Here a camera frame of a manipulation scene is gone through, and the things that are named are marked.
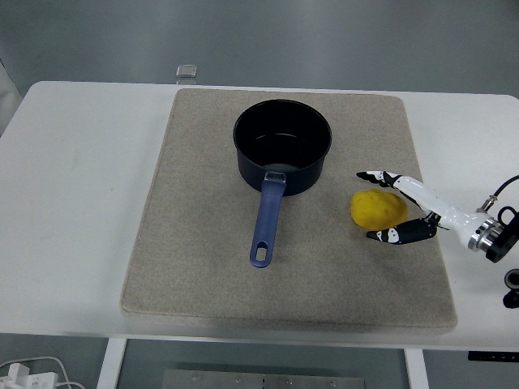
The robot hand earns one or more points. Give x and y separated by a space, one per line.
430 198

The yellow potato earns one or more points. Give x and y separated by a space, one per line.
377 208

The black table control panel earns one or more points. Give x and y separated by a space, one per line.
492 356

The white table leg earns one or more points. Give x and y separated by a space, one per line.
417 370
110 364

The beige fabric mat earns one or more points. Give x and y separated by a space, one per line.
202 263

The grey metal plate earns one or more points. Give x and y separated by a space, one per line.
263 381

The small clear plastic block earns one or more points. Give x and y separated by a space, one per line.
186 71

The person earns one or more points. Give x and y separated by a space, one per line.
5 93

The white power strip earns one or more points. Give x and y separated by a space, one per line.
28 379

